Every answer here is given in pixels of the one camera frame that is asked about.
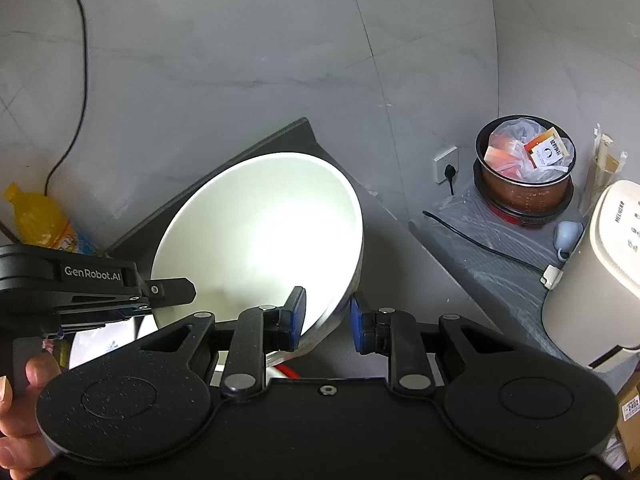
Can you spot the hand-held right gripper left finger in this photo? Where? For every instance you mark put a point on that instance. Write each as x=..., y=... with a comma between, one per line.
x=296, y=312

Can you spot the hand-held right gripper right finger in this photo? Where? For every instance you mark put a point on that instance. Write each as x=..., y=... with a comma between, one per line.
x=357, y=325

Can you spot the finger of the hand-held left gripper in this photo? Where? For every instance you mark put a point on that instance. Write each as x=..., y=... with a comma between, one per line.
x=172, y=291

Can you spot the red rimmed bowl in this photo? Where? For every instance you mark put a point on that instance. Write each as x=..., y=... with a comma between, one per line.
x=288, y=371

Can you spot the white plate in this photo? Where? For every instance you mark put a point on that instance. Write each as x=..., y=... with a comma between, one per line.
x=100, y=344

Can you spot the person's left hand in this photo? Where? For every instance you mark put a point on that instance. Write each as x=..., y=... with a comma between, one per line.
x=20, y=425

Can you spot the orange juice bottle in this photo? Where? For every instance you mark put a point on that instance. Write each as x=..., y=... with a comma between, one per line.
x=35, y=220

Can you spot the black power plug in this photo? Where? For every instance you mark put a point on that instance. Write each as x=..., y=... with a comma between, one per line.
x=451, y=172

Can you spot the red cooker base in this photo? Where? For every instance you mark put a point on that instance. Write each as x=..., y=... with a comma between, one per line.
x=520, y=217

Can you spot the trash bin with bag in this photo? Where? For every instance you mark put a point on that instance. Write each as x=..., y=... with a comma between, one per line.
x=520, y=192

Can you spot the pale blue cup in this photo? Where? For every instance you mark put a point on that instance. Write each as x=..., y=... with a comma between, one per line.
x=567, y=237

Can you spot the clear plastic bag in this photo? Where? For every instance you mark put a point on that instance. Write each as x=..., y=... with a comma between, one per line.
x=515, y=157

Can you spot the cream white kitchen appliance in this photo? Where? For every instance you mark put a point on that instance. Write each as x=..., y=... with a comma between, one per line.
x=600, y=270

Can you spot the orange white packet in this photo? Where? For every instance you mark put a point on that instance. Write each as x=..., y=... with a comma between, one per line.
x=547, y=150

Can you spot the cardboard box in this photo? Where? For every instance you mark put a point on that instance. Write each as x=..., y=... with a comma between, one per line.
x=631, y=425

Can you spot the wrapped chopstick packets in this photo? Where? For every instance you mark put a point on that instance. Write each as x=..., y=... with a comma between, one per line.
x=607, y=165

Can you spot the white wall socket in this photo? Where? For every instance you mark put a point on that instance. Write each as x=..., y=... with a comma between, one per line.
x=442, y=160

